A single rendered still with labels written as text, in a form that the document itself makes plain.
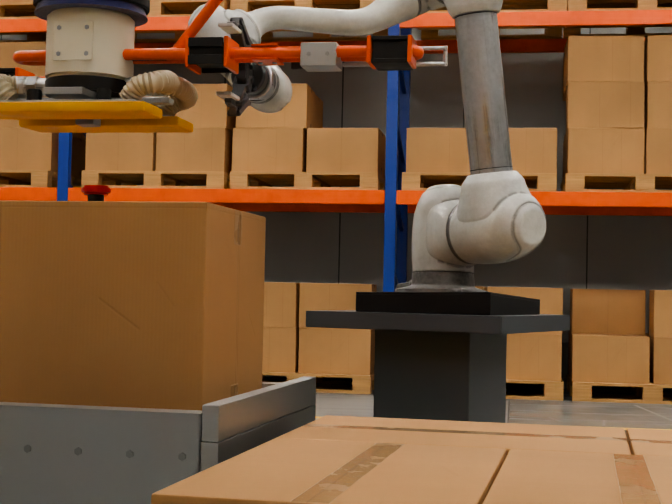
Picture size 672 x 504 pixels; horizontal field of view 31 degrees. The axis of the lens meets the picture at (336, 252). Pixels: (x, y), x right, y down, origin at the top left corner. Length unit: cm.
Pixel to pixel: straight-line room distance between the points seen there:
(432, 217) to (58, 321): 108
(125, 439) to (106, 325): 25
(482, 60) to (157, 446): 129
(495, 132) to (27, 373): 123
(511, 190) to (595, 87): 679
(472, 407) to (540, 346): 655
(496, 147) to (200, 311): 99
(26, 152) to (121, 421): 835
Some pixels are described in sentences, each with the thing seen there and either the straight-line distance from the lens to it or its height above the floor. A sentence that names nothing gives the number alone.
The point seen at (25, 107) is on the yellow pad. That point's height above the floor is 113.
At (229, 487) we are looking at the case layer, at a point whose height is 54.
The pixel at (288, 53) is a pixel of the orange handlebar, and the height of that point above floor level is 124.
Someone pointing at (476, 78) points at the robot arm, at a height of 130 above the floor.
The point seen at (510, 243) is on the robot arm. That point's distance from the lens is 274.
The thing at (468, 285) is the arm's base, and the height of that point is 82.
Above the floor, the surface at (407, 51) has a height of 124.
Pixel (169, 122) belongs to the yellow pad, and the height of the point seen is 112.
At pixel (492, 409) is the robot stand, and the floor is 52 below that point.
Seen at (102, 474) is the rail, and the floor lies 49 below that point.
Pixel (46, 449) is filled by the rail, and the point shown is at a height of 53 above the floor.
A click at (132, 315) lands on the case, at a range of 214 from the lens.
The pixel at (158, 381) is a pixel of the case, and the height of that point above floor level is 63.
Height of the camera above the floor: 80
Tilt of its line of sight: 2 degrees up
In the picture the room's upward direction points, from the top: 1 degrees clockwise
